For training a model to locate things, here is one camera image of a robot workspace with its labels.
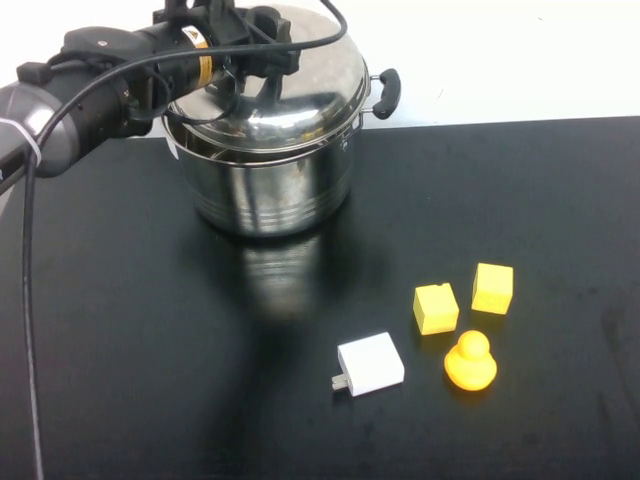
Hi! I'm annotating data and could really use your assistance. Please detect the stainless steel lid black knob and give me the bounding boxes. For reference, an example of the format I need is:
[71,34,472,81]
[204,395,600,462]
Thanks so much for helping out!
[160,4,371,167]

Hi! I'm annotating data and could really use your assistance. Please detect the white plug charger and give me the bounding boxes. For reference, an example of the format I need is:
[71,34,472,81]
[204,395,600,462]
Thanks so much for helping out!
[329,329,407,399]

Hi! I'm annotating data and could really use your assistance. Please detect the yellow cube with notch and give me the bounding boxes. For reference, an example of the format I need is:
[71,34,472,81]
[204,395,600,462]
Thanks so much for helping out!
[412,282,460,336]

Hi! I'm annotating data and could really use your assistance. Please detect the plain yellow cube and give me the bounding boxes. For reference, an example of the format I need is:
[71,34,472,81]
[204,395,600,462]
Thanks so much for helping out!
[471,262,515,315]

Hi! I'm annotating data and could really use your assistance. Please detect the white cable tie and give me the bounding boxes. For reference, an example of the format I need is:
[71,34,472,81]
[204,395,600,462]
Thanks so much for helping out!
[0,118,42,164]

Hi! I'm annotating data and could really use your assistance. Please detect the stainless steel pot black handles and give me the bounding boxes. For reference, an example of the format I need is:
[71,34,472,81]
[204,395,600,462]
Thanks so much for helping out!
[164,67,402,239]

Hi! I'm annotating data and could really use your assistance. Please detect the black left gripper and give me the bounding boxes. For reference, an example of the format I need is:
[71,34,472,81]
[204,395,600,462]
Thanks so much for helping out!
[212,4,300,96]

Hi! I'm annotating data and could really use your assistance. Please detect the black cable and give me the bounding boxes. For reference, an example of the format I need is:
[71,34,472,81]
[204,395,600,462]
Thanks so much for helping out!
[18,0,349,480]

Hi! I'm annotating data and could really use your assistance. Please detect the yellow rubber duck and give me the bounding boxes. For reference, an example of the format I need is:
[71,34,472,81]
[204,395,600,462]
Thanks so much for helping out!
[443,329,499,391]

